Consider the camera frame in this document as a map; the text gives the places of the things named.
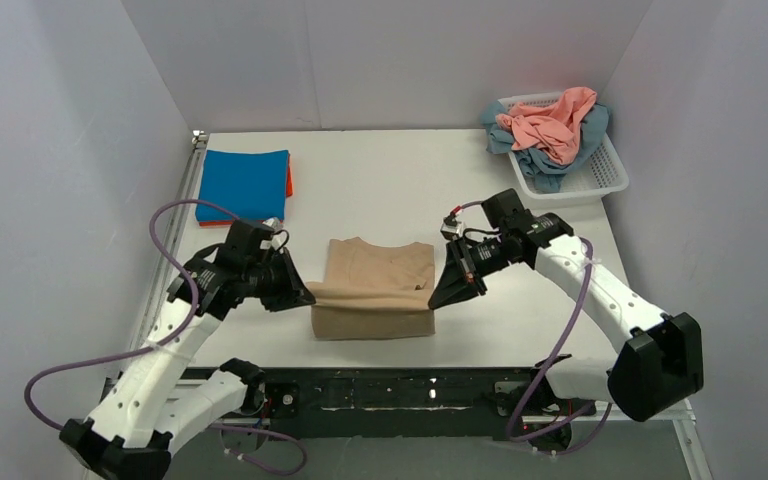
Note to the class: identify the white plastic basket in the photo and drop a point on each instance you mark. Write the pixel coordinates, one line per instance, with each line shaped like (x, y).
(580, 189)

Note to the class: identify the aluminium frame rail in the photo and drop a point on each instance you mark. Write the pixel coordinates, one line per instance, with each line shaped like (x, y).
(392, 188)

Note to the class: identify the pink t shirt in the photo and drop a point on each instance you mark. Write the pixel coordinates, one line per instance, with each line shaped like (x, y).
(553, 129)

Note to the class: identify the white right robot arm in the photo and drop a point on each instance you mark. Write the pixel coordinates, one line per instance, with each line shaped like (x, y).
(659, 356)

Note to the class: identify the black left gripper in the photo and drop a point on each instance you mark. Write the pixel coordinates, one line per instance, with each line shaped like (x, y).
(287, 279)

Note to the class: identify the folded blue t shirt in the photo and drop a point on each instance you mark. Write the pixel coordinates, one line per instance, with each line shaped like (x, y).
(277, 160)

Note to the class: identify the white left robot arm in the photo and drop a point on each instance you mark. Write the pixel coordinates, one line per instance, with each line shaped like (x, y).
(136, 429)

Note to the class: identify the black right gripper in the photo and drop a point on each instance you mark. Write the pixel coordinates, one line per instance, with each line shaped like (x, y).
(464, 266)

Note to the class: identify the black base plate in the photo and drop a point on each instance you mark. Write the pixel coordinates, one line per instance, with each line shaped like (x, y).
(316, 402)

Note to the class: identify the beige t shirt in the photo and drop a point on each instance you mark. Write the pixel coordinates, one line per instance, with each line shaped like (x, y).
(373, 292)

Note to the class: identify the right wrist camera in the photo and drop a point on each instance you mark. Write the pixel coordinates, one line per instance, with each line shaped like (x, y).
(507, 217)

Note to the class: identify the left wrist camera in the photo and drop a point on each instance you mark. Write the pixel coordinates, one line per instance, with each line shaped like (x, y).
(254, 237)

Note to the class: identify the grey blue t shirt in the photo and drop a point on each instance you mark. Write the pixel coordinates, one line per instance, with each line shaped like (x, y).
(535, 164)

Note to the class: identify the folded orange t shirt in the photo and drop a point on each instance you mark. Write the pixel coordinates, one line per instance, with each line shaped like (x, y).
(252, 193)

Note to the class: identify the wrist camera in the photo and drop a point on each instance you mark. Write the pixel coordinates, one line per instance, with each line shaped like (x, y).
(254, 237)
(507, 217)

